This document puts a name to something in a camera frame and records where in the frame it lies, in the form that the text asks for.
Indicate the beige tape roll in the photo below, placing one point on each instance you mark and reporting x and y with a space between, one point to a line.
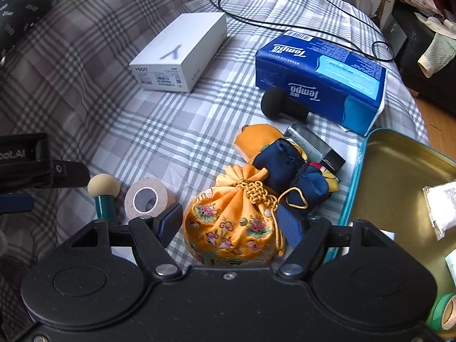
165 194

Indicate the silver and black box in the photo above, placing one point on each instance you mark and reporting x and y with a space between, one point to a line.
313 146

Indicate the navy colourful bag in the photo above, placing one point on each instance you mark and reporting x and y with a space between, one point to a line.
281 164

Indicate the black mushroom makeup sponge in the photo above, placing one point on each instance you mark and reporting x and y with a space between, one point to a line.
276 101

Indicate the clear plastic white packet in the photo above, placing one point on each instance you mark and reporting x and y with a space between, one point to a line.
443 210

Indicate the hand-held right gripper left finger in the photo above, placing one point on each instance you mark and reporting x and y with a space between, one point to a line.
169 221

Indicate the white phone box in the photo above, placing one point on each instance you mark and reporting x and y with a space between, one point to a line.
178 50

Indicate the green knit garment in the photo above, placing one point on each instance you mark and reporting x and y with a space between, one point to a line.
440 53

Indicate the dark printed cloth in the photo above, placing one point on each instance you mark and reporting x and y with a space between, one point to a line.
21 17

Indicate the teal tin tray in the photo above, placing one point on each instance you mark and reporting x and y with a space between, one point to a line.
392 185

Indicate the grey metal cabinet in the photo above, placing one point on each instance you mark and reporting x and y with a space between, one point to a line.
393 34

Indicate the black sofa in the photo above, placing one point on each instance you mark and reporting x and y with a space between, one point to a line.
413 60

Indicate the grey plaid blanket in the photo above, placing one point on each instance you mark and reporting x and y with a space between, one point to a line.
107 114

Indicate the green tape roll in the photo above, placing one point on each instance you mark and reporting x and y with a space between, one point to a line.
436 313

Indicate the blue face mask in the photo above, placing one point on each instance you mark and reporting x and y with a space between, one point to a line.
451 263

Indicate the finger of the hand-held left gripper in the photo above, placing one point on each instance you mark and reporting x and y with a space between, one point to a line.
16 203
71 174

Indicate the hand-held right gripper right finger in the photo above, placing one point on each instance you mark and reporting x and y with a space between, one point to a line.
288 224

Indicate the cream cloth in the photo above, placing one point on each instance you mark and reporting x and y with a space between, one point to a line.
438 25

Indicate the blue tissue pack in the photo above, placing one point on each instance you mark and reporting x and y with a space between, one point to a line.
320 78

